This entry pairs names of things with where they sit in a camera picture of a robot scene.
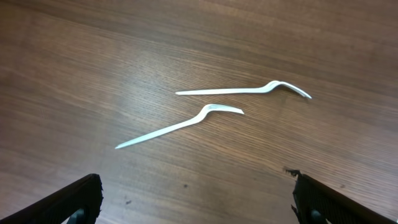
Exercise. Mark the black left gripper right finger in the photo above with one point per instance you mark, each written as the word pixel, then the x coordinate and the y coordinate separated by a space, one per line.
pixel 316 203

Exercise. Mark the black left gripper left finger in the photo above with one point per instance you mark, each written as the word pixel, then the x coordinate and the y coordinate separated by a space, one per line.
pixel 79 202

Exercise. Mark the white plastic fork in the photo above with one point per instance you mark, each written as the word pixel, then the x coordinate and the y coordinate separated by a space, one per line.
pixel 196 119
pixel 264 89

